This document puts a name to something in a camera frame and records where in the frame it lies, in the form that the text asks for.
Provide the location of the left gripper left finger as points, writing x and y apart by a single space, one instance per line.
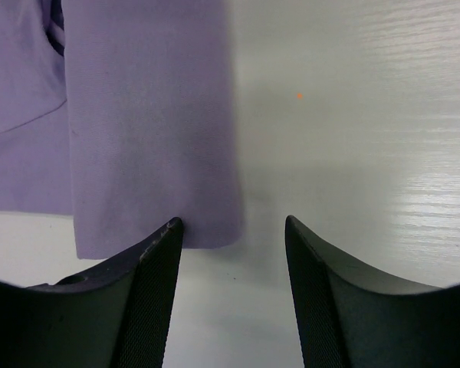
114 314

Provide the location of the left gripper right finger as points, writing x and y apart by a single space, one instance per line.
351 314

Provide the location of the purple t-shirt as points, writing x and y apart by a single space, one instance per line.
120 115

